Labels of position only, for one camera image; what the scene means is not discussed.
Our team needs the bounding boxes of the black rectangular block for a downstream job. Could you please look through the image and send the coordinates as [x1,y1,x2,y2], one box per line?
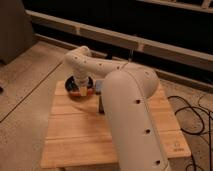
[98,96,104,114]

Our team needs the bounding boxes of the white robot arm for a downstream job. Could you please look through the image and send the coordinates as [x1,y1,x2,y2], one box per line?
[66,46,172,171]

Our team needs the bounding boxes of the white wooden rail frame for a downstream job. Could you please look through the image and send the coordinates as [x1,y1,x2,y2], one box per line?
[23,0,213,71]

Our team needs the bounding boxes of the red orange pepper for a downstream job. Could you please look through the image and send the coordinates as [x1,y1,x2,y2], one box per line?
[70,90,95,98]

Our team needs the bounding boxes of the black floor cables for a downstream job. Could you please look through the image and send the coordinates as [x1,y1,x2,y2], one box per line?
[167,94,213,171]

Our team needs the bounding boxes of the grey cabinet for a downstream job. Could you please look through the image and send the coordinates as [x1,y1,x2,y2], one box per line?
[0,0,36,64]

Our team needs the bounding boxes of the wooden board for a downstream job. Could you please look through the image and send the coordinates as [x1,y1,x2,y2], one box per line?
[41,81,191,169]

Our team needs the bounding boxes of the dark round bowl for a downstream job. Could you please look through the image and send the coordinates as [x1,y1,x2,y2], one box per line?
[65,76,93,94]

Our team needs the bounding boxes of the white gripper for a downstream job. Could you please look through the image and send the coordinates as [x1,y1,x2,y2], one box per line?
[75,77,94,97]

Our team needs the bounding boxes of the blue sponge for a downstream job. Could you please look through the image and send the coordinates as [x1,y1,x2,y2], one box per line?
[95,80,103,95]

